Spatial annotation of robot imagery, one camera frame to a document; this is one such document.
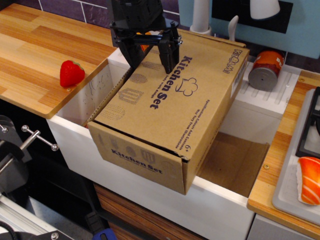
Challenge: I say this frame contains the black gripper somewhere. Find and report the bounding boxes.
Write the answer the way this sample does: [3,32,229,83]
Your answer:
[110,0,181,74]

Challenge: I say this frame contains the brown cardboard kitchen set box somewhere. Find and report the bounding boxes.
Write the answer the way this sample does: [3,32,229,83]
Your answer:
[88,31,250,195]

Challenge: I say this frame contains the orange toy pumpkin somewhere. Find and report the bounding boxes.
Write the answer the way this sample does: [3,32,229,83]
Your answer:
[136,31,152,51]

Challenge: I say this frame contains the grey toy faucet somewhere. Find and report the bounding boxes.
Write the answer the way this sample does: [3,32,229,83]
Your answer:
[189,0,239,42]

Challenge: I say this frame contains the red toy strawberry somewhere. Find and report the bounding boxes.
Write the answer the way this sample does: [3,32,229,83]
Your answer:
[59,60,85,87]

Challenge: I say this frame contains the orange toy can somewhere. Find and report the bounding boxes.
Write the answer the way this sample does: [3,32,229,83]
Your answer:
[248,48,285,92]

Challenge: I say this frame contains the white lamp shade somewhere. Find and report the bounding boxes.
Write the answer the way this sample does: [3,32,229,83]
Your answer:
[249,0,281,20]

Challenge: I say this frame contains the white toy sink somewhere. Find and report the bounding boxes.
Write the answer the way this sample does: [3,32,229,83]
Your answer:
[47,31,299,240]

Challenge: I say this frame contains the black metal clamp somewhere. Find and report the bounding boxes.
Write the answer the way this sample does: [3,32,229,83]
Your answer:
[0,115,59,195]

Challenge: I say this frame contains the black stove grate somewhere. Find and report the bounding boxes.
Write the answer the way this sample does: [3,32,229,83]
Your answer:
[296,86,320,159]

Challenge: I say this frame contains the salmon sushi toy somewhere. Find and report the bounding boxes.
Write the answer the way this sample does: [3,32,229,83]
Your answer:
[296,156,320,206]

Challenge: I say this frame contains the grey stove tray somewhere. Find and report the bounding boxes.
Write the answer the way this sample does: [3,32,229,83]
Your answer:
[272,89,320,225]

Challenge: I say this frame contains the blue handle tool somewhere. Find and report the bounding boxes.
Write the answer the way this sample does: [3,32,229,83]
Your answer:
[92,228,117,240]

